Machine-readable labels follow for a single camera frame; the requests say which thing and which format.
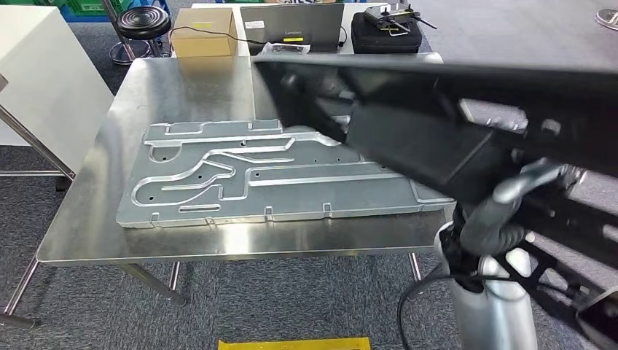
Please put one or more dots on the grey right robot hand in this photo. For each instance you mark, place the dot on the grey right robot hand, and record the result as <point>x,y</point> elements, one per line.
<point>497,212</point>

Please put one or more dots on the black plastic car part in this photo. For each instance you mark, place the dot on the black plastic car part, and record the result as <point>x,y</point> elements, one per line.
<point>434,96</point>

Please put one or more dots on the stainless steel workbench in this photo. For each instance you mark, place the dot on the stainless steel workbench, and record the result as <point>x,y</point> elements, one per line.
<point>193,92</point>

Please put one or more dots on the black carry case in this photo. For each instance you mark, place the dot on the black carry case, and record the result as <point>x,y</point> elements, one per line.
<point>386,43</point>

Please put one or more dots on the stamped grey metal plate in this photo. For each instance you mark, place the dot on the stamped grey metal plate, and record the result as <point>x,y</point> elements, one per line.
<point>289,193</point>

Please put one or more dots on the chrome stool base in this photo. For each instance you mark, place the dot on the chrome stool base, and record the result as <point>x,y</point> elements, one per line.
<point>608,19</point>

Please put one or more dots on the black remote controller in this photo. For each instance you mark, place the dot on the black remote controller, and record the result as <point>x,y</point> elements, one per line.
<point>386,15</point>

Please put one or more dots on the grey laptop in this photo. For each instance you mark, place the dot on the grey laptop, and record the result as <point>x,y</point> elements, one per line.
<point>289,24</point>

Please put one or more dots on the brown cardboard box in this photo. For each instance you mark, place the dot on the brown cardboard box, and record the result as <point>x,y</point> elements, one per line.
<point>203,43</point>

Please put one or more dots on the black round stool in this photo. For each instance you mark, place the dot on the black round stool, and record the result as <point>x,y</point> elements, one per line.
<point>145,21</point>

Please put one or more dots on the green plastic crate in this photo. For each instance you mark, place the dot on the green plastic crate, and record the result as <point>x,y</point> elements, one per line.
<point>87,6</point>
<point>119,5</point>

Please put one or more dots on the white cabinet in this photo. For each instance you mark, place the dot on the white cabinet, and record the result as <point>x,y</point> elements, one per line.
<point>48,72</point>

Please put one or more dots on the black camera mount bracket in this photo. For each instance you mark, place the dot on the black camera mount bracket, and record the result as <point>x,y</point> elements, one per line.
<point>545,285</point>

